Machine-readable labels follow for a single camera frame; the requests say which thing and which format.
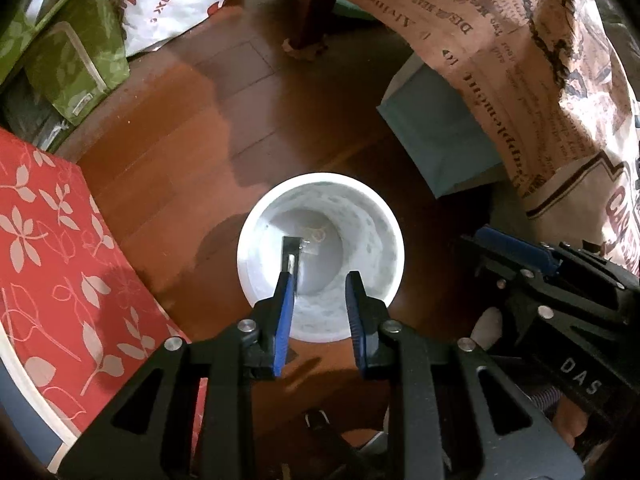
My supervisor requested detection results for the newsprint pattern tablecloth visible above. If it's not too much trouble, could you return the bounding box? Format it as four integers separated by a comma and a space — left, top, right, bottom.
302, 0, 640, 278

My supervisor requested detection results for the dark wooden table leg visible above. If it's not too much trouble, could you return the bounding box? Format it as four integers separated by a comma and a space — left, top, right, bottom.
282, 0, 337, 62

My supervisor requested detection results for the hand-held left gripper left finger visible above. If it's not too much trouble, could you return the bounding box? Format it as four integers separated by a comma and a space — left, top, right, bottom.
57, 271, 301, 480

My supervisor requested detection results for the white sock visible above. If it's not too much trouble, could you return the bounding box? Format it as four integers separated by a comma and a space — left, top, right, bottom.
472, 307, 503, 352

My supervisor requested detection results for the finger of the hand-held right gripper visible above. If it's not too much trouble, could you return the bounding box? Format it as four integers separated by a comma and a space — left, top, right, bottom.
460, 235, 551, 311
472, 226, 561, 278

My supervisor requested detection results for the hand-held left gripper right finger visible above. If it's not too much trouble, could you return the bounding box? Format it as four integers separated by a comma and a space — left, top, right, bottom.
345, 270, 586, 480

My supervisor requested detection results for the black strap slipper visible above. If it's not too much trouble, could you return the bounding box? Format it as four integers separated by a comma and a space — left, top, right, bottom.
304, 407, 388, 467

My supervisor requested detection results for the white round bin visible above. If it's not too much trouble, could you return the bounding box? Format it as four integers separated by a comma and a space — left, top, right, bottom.
236, 172, 405, 343

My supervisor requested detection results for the green floral bag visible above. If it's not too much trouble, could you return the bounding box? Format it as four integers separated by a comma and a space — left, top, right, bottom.
0, 0, 68, 86
25, 0, 130, 127

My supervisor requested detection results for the white plastic bag red print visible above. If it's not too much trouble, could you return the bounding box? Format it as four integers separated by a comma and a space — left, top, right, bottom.
95, 0, 248, 58

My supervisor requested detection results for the dark grey plastic bag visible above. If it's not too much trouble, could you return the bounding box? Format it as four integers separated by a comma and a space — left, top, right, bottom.
0, 72, 76, 156

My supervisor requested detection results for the red floral fabric box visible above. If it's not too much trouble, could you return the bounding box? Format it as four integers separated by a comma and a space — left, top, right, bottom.
0, 127, 208, 456

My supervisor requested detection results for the small black plastic piece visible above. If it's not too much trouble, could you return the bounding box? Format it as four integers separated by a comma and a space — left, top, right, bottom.
281, 236, 302, 292

